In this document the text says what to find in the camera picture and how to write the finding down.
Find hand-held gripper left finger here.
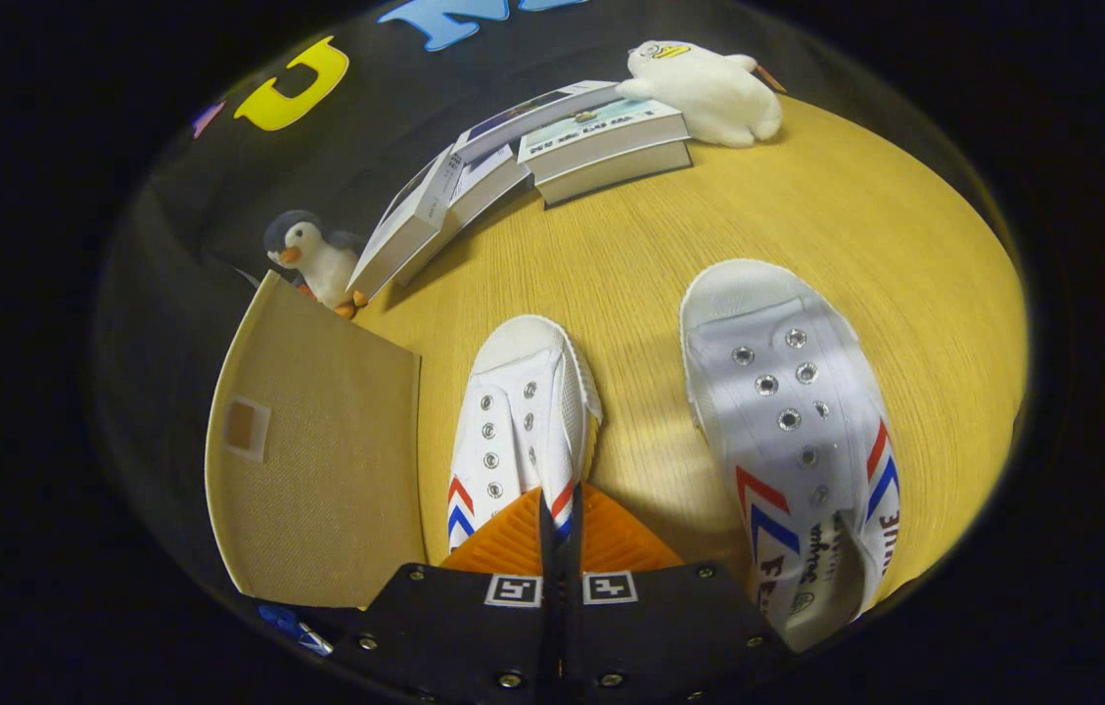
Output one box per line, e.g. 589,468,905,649
327,488,558,705

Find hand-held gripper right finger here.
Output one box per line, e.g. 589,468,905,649
567,482,798,705

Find white canvas shoe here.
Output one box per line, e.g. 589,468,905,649
446,314,604,554
679,258,902,654

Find beige fabric storage box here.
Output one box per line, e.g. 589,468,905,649
205,271,428,610

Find small blue white object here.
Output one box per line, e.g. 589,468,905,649
256,604,336,657

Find plain white book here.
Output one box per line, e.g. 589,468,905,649
395,147,533,287

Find penguin plush toy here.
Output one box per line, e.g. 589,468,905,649
263,210,369,320

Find teal cover thick book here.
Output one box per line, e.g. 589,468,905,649
518,98,690,184

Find white duck plush toy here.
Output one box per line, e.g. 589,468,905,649
616,40,786,149

